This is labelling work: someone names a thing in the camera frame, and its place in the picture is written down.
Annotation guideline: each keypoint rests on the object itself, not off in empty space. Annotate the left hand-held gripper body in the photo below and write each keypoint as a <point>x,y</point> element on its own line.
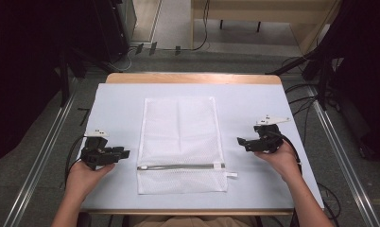
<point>95,154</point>

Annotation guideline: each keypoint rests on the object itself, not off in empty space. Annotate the white mesh laundry bag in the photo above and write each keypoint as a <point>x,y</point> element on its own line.
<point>181,132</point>

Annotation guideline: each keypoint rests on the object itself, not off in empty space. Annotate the person's right hand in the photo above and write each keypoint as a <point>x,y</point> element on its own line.
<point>284,162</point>

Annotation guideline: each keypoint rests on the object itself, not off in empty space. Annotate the pale blue table mat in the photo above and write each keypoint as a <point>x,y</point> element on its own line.
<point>241,104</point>

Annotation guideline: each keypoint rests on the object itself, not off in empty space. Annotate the black cabinet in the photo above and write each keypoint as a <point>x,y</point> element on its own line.
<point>115,28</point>

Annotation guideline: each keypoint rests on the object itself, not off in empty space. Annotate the black metal stand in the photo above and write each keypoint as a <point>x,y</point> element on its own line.
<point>65,82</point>
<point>320,72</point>

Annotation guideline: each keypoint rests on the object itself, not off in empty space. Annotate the wooden table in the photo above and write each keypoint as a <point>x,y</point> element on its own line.
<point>191,78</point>

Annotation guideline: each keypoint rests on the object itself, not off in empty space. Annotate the aluminium floor rail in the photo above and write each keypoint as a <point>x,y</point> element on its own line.
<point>37,167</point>
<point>345,164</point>

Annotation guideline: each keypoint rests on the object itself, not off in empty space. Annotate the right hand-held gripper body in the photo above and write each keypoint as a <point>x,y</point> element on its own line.
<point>268,142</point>

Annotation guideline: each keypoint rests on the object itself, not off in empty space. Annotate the person's left hand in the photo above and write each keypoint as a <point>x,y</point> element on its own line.
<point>82,181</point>

